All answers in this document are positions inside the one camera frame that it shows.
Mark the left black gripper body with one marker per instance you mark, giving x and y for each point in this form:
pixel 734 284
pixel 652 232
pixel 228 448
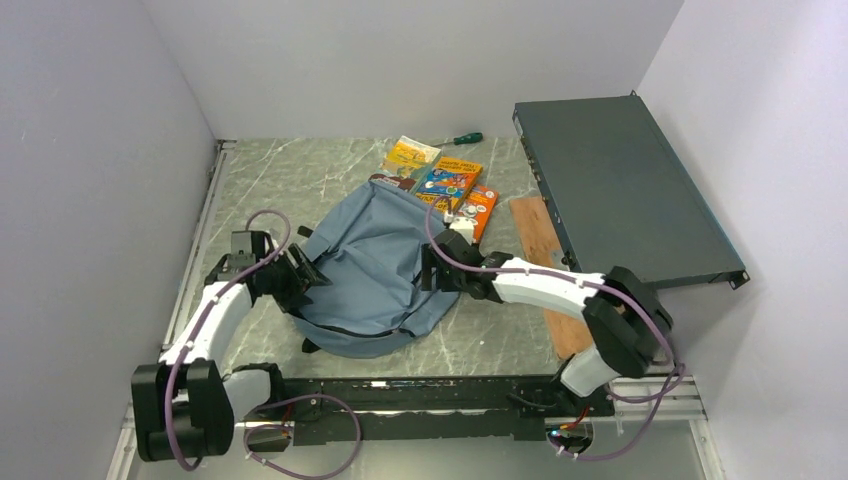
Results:
pixel 281 283

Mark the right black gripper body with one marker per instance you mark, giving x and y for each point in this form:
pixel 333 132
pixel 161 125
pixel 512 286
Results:
pixel 450 281

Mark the blue grey backpack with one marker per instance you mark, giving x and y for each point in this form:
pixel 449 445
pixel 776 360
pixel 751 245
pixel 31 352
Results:
pixel 369 247

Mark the orange children's book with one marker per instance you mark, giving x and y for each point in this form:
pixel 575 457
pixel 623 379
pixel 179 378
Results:
pixel 478 207

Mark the blue yellow children's book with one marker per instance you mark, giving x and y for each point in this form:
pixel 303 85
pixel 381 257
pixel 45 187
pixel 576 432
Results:
pixel 448 182

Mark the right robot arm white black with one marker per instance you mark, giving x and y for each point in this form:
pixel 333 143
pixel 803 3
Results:
pixel 627 324

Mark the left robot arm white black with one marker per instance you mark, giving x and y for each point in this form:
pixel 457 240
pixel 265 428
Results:
pixel 199 344

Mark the brown wooden board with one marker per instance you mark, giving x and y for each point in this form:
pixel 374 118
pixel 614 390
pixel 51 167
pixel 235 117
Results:
pixel 538 239

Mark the yellow small book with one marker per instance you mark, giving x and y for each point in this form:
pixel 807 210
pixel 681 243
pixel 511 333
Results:
pixel 408 158

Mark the dark rack server box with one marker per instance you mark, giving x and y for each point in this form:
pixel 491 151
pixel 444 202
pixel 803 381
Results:
pixel 617 193

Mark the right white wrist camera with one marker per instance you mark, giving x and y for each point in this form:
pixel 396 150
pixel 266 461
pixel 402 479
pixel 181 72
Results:
pixel 461 224

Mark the green handled screwdriver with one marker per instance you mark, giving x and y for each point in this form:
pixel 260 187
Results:
pixel 467 139

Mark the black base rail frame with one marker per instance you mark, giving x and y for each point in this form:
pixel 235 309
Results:
pixel 322 410

